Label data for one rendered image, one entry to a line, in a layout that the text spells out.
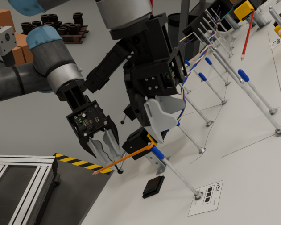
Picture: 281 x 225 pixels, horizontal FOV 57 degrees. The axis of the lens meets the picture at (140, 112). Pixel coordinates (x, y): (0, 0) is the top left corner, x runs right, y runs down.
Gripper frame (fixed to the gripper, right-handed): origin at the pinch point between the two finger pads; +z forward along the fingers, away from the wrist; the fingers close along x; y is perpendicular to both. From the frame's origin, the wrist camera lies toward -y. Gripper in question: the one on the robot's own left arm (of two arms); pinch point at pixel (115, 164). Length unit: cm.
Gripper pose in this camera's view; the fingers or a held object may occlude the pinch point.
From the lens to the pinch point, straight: 60.7
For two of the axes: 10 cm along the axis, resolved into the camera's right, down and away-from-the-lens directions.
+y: 0.5, -1.5, -9.9
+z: 5.1, 8.5, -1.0
